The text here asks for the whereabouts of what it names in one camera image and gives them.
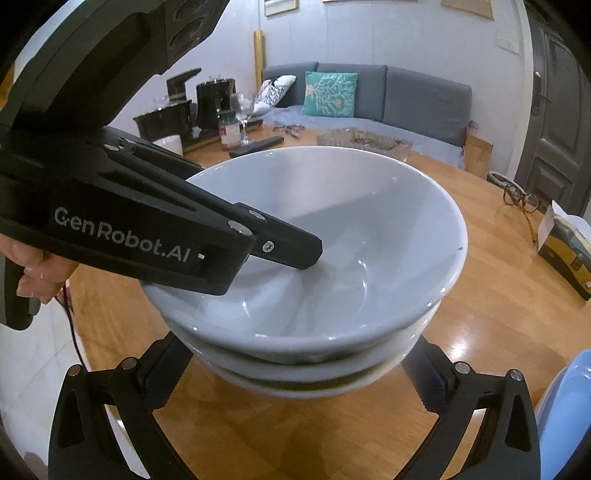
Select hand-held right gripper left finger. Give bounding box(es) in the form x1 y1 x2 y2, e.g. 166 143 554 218
48 332 195 480

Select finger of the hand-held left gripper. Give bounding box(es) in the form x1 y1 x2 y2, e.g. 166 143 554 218
185 179 323 271

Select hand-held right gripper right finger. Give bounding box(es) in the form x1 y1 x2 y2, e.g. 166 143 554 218
401 335 541 480

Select white ribbed bowl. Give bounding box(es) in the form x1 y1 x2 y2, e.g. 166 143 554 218
141 146 468 365
174 298 443 384

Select blue plate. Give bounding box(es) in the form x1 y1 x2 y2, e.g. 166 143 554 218
536 348 591 480

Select person's left hand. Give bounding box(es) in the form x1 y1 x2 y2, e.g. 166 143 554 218
0 233 80 306

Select white cup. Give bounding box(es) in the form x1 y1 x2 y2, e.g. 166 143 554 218
152 135 186 156

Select black remote control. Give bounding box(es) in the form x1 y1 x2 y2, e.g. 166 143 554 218
229 137 284 158

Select red label jar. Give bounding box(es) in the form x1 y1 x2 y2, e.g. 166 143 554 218
217 111 242 151

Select glass ashtray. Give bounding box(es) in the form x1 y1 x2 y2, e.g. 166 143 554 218
318 128 413 161

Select wine glass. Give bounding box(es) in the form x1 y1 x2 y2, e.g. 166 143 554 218
229 91 256 145

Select white patterned cushion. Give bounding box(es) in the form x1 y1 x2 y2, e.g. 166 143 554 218
252 75 297 116

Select teal patterned cushion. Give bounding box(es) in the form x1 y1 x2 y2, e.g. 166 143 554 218
302 71 358 118

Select black and gold tissue box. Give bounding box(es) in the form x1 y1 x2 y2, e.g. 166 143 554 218
537 200 591 302

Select yellow rolled mat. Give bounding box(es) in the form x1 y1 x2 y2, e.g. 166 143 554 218
252 31 267 89

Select grey sofa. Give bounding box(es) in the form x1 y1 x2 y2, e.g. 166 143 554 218
262 62 472 169

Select tortoiseshell eyeglasses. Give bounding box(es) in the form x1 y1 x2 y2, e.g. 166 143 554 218
502 184 551 246

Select grey door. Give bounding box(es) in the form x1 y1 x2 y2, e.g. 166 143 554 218
516 0 591 217

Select dark cable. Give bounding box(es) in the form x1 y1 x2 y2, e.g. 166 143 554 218
58 284 89 370

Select framed wall picture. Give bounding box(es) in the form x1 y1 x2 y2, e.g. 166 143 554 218
264 0 298 18

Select white wall paper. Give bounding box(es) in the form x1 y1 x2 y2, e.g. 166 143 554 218
498 0 526 55

